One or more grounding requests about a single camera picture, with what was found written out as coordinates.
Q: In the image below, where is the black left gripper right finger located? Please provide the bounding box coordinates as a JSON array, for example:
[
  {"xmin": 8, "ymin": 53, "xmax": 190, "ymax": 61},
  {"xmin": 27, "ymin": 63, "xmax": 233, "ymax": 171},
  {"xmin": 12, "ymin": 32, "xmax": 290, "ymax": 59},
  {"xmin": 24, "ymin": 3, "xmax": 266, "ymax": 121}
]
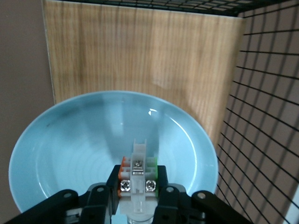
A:
[{"xmin": 153, "ymin": 165, "xmax": 251, "ymax": 224}]

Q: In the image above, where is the white orange green switch block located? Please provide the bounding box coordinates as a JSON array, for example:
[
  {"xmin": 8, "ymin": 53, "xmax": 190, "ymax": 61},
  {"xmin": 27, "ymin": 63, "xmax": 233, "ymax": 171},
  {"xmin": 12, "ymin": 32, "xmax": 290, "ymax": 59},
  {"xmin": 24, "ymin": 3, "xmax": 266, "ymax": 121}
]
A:
[{"xmin": 116, "ymin": 138, "xmax": 160, "ymax": 224}]

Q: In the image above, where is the light blue round plate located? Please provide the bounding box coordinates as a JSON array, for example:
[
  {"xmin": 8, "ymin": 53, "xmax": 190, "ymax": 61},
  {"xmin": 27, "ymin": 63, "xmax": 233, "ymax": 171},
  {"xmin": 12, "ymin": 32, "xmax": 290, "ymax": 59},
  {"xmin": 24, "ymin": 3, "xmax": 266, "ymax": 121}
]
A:
[{"xmin": 8, "ymin": 90, "xmax": 219, "ymax": 214}]

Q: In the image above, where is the light wooden board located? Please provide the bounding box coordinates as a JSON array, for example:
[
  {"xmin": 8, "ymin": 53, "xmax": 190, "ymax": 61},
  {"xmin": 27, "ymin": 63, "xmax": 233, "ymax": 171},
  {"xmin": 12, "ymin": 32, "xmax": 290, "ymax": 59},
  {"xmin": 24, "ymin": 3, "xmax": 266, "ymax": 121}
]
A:
[{"xmin": 42, "ymin": 0, "xmax": 245, "ymax": 150}]

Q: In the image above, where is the black wire mesh basket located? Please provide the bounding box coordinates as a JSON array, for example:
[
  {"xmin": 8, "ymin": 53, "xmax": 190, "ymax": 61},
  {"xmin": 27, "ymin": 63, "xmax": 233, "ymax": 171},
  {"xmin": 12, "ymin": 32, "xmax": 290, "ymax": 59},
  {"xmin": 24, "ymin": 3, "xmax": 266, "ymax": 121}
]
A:
[{"xmin": 67, "ymin": 0, "xmax": 299, "ymax": 224}]

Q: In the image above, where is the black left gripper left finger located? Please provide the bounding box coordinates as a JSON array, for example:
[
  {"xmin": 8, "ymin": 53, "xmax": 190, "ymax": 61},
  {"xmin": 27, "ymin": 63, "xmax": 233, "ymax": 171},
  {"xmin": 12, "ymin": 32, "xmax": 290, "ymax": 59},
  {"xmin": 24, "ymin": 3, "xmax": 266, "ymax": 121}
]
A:
[{"xmin": 4, "ymin": 164, "xmax": 122, "ymax": 224}]

